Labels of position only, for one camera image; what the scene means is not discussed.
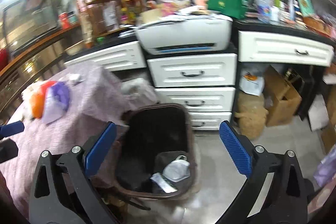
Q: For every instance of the brown trash bin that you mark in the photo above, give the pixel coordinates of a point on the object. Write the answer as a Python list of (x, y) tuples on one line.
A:
[(155, 136)]

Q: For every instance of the purple grey tablecloth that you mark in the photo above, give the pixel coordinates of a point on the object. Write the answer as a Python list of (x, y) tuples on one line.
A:
[(99, 98)]

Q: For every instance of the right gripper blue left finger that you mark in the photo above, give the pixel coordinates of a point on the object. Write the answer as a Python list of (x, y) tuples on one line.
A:
[(62, 191)]

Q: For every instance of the clear plastic wrapper in bin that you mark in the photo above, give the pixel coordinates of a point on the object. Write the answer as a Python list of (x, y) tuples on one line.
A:
[(178, 169)]

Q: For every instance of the white desk drawer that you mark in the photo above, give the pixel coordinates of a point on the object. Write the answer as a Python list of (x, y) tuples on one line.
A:
[(117, 58), (265, 47)]

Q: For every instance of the wooden railing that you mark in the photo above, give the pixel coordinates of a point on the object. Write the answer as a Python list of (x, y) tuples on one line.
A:
[(39, 62)]

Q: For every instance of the purple plastic bag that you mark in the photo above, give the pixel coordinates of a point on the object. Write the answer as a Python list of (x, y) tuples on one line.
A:
[(57, 102)]

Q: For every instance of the white left desk drawer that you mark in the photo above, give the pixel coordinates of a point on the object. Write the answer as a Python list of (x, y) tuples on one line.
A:
[(117, 58)]

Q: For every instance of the wooden shelf rack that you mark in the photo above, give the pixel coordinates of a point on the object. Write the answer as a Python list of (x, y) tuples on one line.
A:
[(99, 18)]

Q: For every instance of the white right desk drawer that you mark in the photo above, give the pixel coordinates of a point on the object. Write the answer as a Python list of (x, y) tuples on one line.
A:
[(265, 47)]

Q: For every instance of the white printer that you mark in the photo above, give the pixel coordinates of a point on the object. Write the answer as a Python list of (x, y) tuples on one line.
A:
[(185, 33)]

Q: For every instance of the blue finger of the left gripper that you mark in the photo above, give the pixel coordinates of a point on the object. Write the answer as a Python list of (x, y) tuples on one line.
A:
[(11, 129)]

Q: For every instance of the white paper bag under desk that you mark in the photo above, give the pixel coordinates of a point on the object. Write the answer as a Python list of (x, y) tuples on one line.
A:
[(251, 83)]

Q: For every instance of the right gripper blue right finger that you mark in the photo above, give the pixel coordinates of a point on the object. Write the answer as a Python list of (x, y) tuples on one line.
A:
[(287, 198)]

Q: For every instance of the burlap sack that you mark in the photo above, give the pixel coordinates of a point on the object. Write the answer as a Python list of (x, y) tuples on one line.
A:
[(251, 115)]

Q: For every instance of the brown cardboard box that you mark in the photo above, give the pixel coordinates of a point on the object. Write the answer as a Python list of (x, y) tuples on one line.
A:
[(281, 98)]

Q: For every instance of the white drawer cabinet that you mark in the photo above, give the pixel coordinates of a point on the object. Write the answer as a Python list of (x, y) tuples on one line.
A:
[(204, 84)]

